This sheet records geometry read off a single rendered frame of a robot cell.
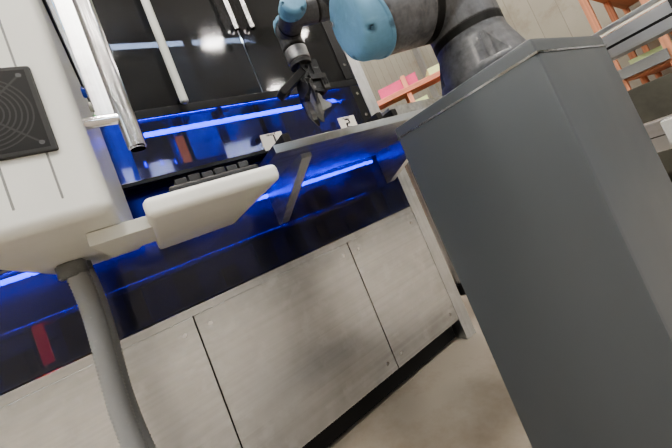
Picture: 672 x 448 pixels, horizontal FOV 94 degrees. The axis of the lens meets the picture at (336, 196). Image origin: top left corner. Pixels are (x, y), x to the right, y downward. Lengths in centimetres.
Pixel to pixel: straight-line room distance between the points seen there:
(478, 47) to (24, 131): 62
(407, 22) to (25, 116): 52
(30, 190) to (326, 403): 97
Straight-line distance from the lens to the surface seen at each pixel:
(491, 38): 58
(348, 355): 119
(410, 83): 536
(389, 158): 129
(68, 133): 53
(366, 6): 52
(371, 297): 122
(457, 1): 61
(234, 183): 50
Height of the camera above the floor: 68
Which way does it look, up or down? 3 degrees up
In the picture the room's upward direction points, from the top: 23 degrees counter-clockwise
